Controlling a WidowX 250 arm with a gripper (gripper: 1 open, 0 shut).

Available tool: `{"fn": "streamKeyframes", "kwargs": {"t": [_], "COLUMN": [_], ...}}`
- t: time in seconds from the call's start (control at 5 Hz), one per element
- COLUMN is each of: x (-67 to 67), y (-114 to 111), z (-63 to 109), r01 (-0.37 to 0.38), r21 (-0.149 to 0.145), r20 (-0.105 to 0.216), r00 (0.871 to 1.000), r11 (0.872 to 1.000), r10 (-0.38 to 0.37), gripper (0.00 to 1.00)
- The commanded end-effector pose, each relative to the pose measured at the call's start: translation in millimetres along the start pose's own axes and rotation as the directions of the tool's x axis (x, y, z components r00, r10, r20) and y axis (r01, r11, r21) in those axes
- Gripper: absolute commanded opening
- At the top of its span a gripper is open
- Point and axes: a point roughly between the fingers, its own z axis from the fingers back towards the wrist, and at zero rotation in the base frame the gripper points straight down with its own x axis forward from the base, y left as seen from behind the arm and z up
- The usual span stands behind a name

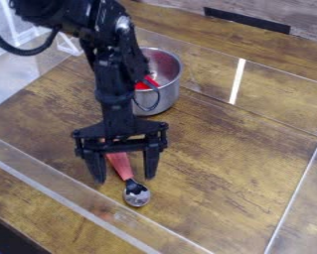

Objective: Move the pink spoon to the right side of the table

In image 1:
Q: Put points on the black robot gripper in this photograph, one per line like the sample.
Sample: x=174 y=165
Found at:
x=120 y=132

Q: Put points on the pink handled metal spoon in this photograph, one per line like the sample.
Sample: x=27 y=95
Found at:
x=136 y=193

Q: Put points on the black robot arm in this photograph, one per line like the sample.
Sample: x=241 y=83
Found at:
x=101 y=26

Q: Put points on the small silver metal pot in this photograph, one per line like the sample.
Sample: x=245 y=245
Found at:
x=166 y=70

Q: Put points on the red object in pot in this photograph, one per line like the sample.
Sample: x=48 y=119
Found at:
x=146 y=83

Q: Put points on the clear acrylic barrier front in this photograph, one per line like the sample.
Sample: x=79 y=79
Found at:
x=124 y=223

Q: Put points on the clear acrylic barrier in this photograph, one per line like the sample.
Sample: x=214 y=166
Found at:
x=124 y=223
x=273 y=93

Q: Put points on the clear acrylic barrier back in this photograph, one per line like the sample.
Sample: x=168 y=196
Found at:
x=273 y=93

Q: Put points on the black strip on table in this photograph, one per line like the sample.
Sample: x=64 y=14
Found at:
x=246 y=20

